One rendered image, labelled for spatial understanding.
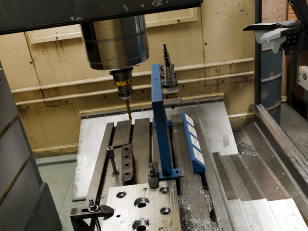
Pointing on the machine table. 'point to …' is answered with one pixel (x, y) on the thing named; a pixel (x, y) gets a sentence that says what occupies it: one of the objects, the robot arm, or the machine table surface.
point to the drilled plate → (141, 224)
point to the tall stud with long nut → (112, 159)
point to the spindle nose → (115, 43)
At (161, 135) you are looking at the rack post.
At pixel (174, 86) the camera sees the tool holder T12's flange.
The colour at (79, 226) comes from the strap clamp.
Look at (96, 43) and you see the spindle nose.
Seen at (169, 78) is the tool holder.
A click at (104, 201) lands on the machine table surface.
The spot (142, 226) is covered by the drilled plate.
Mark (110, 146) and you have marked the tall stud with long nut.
